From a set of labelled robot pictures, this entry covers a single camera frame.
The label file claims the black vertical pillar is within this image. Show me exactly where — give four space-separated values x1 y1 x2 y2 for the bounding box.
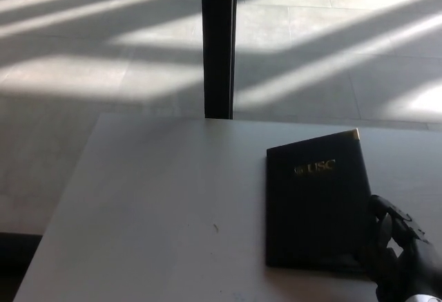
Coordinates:
200 0 239 120

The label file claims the black USC diary folder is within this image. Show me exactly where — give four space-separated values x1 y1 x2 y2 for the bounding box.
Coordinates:
265 128 374 274

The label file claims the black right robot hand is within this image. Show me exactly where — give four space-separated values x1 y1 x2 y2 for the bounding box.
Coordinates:
365 194 442 302

